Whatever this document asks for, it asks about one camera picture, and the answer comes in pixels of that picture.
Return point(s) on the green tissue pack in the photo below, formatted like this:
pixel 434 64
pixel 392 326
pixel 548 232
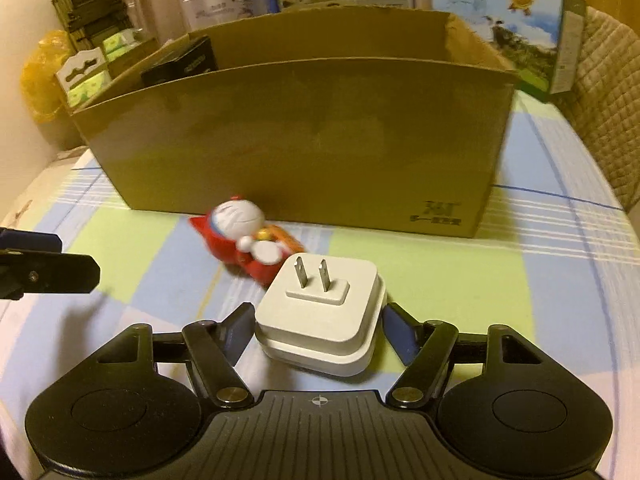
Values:
pixel 120 42
pixel 90 89

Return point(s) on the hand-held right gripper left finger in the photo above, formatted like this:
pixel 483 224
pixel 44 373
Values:
pixel 239 332

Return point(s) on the dark wicker basket rack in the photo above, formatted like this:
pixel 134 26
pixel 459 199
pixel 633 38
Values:
pixel 85 5

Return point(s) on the small white product box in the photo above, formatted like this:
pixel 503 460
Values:
pixel 235 2

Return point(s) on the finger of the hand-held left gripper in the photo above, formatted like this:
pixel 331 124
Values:
pixel 30 242
pixel 55 274

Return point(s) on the green tissue packs box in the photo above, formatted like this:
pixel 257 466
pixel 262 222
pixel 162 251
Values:
pixel 82 65

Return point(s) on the brown cardboard box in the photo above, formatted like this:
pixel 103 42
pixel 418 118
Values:
pixel 300 145

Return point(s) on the black product box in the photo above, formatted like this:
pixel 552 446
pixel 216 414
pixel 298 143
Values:
pixel 185 62

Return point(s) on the red and blue cat figurine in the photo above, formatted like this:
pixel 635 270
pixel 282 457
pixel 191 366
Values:
pixel 235 225

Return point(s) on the quilted beige chair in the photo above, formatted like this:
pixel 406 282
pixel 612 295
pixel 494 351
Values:
pixel 605 100

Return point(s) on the white power adapter plug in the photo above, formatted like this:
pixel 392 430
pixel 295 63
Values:
pixel 320 330

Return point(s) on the small brown carton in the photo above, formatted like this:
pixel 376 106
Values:
pixel 135 57

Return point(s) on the yellow plastic bag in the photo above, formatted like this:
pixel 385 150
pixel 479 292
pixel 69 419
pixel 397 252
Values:
pixel 42 80

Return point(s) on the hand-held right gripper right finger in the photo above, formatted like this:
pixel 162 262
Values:
pixel 400 332

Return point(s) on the light blue cow milk box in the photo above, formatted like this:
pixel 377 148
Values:
pixel 520 35

